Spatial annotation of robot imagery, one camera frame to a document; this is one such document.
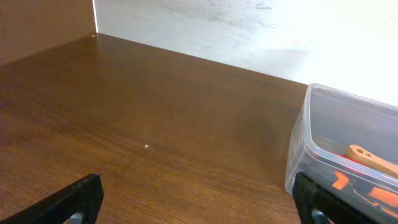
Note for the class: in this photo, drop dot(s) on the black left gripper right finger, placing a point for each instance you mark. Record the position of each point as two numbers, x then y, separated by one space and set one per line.
316 205

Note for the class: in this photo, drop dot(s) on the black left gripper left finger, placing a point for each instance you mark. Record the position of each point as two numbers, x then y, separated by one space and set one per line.
79 202

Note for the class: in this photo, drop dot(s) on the red scraper wooden handle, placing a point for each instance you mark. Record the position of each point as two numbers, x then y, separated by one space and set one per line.
362 156

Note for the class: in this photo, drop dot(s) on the clear plastic container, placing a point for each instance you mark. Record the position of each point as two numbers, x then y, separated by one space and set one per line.
330 120

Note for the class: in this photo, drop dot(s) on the orange black handled pliers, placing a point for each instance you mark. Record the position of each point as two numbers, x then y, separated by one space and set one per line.
356 189

